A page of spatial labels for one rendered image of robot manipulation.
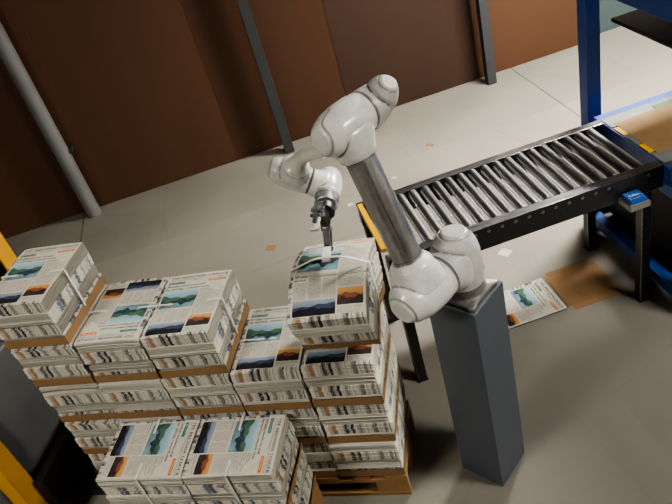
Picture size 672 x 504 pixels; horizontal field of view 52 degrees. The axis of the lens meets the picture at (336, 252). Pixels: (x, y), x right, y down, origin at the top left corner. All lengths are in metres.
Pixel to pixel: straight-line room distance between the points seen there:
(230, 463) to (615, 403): 1.75
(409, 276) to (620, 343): 1.73
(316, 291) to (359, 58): 3.85
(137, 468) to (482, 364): 1.41
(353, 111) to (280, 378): 1.14
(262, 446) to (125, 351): 0.64
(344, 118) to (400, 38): 4.10
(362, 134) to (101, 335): 1.37
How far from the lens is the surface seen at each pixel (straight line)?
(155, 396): 2.94
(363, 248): 2.50
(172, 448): 2.91
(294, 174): 2.52
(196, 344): 2.64
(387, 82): 2.10
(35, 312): 2.82
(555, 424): 3.34
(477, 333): 2.45
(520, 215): 3.17
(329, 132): 1.98
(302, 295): 2.39
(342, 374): 2.62
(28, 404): 3.76
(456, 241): 2.29
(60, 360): 2.98
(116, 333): 2.80
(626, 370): 3.56
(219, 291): 2.75
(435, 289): 2.22
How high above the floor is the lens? 2.63
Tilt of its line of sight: 35 degrees down
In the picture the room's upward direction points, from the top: 17 degrees counter-clockwise
